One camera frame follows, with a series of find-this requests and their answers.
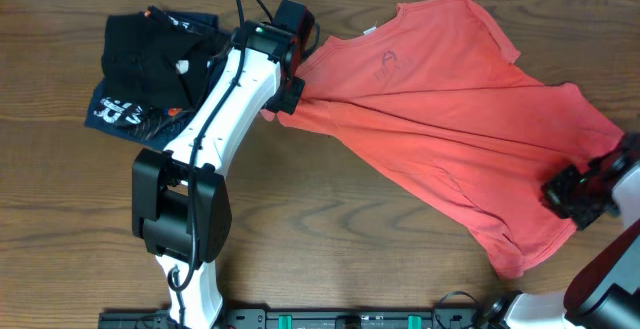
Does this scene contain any black folded garment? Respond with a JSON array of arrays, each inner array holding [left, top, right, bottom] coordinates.
[[101, 6, 230, 110]]

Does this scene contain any navy printed folded shirt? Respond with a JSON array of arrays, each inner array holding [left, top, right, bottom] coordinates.
[[85, 42, 230, 150]]

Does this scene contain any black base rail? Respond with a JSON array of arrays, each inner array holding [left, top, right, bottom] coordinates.
[[97, 291, 501, 329]]

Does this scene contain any red t-shirt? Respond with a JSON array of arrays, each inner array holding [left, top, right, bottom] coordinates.
[[276, 0, 623, 279]]

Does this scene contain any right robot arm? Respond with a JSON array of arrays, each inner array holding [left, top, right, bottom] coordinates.
[[473, 133, 639, 328]]

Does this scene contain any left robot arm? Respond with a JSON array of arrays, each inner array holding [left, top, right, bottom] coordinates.
[[132, 0, 318, 328]]

